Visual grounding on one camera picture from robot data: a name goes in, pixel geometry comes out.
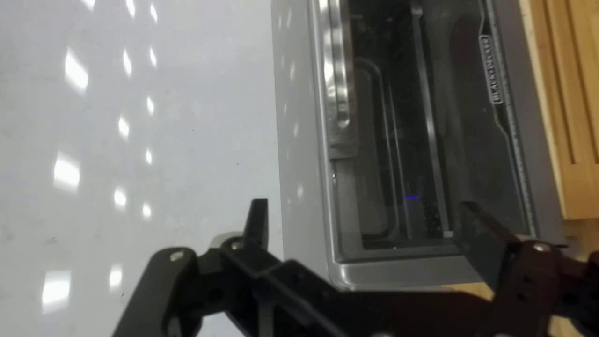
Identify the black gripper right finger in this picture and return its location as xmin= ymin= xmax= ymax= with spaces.
xmin=456 ymin=198 xmax=599 ymax=337

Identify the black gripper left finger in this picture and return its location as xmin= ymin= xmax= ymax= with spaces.
xmin=110 ymin=196 xmax=288 ymax=337

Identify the glass oven door with handle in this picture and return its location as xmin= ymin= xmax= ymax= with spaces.
xmin=314 ymin=0 xmax=540 ymax=263

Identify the silver mini oven body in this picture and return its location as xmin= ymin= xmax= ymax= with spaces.
xmin=269 ymin=0 xmax=566 ymax=295

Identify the white glossy partition panel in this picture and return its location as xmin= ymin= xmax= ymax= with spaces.
xmin=0 ymin=0 xmax=284 ymax=337

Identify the grooved wooden board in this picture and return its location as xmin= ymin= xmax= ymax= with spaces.
xmin=520 ymin=0 xmax=599 ymax=220

